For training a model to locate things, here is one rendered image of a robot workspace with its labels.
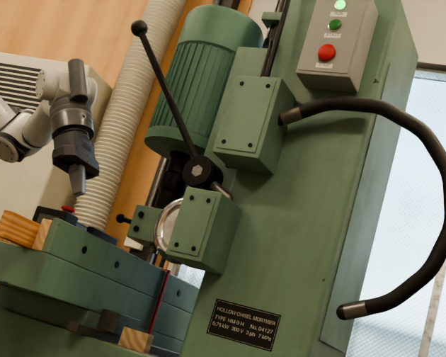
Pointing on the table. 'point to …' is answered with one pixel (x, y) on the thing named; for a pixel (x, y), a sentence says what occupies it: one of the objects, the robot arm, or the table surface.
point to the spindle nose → (172, 180)
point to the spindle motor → (199, 76)
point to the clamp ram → (102, 235)
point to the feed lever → (197, 178)
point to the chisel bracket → (144, 226)
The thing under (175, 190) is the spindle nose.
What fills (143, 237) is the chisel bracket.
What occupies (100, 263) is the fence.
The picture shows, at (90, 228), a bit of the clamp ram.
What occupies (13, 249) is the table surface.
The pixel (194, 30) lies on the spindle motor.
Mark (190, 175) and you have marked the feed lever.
